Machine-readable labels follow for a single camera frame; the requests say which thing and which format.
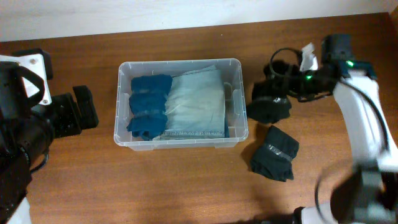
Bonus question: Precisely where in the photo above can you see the black taped garment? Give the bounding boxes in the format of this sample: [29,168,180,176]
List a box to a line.
[249,126,300,182]
[246,79,292,124]

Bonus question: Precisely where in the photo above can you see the blue taped garment bundle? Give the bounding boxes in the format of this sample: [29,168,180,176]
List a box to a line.
[127,74,173,141]

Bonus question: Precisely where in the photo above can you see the light blue jeans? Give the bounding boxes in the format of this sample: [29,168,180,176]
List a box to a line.
[155,65,226,141]

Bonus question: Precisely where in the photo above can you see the dark blue jeans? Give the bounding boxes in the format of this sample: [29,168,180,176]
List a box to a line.
[224,118,230,138]

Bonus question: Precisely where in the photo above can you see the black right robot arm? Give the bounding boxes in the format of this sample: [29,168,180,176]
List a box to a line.
[271,34,397,223]

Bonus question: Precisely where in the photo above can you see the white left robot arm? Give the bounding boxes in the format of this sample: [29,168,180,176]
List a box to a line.
[1,62,99,223]

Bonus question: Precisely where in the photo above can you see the clear plastic storage bin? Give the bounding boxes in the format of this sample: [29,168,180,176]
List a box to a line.
[114,58,249,151]

